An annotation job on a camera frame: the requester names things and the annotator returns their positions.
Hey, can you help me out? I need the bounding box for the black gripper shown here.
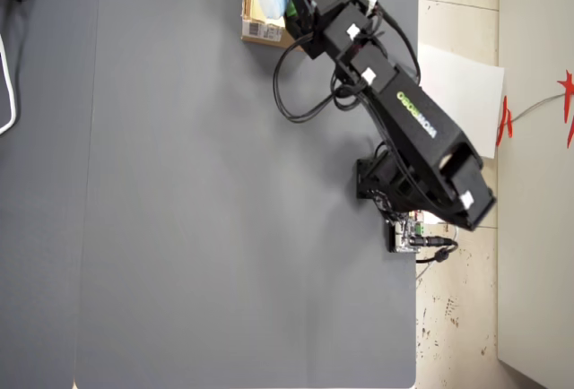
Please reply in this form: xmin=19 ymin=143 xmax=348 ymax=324
xmin=280 ymin=0 xmax=387 ymax=61

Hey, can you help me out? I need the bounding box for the open cardboard box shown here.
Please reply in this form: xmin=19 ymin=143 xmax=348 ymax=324
xmin=240 ymin=0 xmax=325 ymax=48

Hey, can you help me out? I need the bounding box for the white paper sheet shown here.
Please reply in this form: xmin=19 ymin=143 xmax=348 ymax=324
xmin=417 ymin=42 xmax=506 ymax=160

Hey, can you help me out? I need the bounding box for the dark grey table mat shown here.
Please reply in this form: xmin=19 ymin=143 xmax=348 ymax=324
xmin=73 ymin=0 xmax=420 ymax=389

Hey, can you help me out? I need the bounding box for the motor controller board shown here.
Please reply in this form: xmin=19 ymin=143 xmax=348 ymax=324
xmin=387 ymin=212 xmax=428 ymax=255

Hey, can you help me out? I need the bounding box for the white rounded device edge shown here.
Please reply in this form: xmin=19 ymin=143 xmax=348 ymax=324
xmin=0 ymin=32 xmax=22 ymax=137

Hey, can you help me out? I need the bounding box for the black camera cable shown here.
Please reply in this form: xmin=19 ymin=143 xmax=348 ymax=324
xmin=272 ymin=31 xmax=361 ymax=125

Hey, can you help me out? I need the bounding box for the white USB cable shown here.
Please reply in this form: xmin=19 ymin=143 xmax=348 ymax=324
xmin=424 ymin=214 xmax=460 ymax=240

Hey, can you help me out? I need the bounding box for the black power cable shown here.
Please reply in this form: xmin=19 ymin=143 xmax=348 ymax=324
xmin=415 ymin=235 xmax=460 ymax=265

